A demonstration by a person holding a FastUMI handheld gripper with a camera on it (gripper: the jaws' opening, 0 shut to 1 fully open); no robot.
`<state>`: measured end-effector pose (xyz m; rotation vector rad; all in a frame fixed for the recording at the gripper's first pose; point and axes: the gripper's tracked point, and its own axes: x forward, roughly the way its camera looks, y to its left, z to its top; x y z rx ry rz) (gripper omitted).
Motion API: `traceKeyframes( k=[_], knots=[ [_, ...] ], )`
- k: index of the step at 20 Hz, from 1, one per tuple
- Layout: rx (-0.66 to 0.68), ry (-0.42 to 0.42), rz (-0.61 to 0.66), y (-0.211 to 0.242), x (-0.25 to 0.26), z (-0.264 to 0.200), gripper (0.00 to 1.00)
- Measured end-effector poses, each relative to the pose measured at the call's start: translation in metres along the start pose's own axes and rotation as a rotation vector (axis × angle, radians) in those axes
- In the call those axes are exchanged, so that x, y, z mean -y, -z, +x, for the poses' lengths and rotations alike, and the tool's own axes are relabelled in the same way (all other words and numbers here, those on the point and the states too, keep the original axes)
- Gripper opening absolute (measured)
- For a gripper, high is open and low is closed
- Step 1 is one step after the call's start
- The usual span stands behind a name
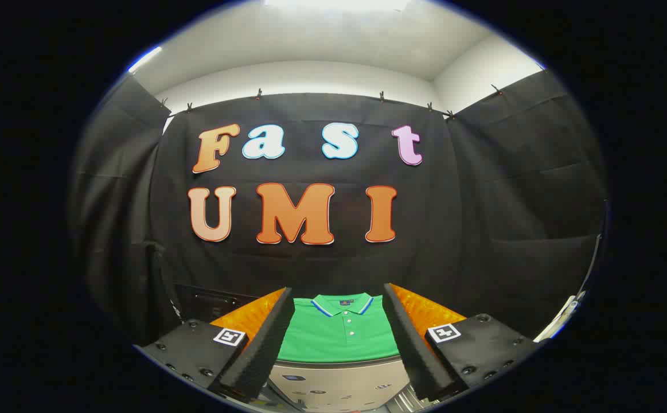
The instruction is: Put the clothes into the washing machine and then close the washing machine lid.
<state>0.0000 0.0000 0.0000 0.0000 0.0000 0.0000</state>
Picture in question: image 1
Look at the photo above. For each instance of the ceiling light panel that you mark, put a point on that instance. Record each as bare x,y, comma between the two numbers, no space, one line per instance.
339,3

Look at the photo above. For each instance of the ceiling light strip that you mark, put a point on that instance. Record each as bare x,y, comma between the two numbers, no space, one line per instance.
144,59

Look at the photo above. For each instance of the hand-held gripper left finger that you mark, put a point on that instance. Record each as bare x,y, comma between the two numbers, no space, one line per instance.
264,350

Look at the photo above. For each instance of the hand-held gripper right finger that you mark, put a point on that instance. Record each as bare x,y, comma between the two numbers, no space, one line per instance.
410,350

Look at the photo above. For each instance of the green polo shirt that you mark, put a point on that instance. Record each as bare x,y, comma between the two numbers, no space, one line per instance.
333,338

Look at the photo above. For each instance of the row of black clips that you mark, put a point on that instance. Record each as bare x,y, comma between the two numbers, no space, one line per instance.
258,93

